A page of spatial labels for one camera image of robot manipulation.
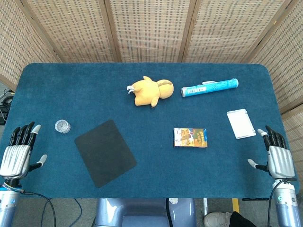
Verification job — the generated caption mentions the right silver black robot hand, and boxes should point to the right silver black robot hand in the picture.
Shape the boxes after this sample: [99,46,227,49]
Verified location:
[247,125,298,182]

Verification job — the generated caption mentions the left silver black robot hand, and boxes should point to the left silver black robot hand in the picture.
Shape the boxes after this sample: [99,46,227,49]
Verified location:
[0,121,47,180]

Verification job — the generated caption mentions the small transparent round container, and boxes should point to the small transparent round container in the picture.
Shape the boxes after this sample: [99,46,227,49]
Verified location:
[54,119,71,134]

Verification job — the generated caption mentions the white flat box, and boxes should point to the white flat box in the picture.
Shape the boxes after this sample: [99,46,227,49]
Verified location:
[226,108,257,140]

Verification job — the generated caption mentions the yellow blue snack box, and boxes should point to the yellow blue snack box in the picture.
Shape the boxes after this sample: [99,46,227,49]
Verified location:
[173,127,208,148]

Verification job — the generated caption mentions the white sneaker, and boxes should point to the white sneaker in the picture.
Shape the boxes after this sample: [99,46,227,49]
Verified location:
[203,211,234,227]

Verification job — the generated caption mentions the black mouse pad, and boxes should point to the black mouse pad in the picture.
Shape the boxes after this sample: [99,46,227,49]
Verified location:
[74,119,138,189]

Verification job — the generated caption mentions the blue plastic wrap roll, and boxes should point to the blue plastic wrap roll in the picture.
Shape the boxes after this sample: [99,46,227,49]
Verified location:
[181,78,239,99]

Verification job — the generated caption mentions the blue carpet table cover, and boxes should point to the blue carpet table cover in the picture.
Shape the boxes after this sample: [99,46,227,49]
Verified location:
[0,62,300,200]

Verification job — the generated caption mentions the blue-grey robot torso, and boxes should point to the blue-grey robot torso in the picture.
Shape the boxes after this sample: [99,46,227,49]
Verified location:
[94,198,197,227]

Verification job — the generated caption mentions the yellow plush toy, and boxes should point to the yellow plush toy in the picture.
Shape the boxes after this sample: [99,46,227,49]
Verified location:
[126,75,175,108]

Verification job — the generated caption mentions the woven bamboo folding screen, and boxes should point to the woven bamboo folding screen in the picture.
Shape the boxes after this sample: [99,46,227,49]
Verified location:
[0,0,303,166]

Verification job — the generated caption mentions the black floor electronics with cables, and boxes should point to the black floor electronics with cables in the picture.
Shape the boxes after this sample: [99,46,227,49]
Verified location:
[0,88,15,125]

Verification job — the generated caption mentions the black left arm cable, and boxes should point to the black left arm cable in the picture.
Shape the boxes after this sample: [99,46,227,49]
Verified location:
[20,190,57,227]

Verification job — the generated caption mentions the blue floor cable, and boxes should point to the blue floor cable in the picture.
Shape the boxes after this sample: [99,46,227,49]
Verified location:
[41,198,83,227]

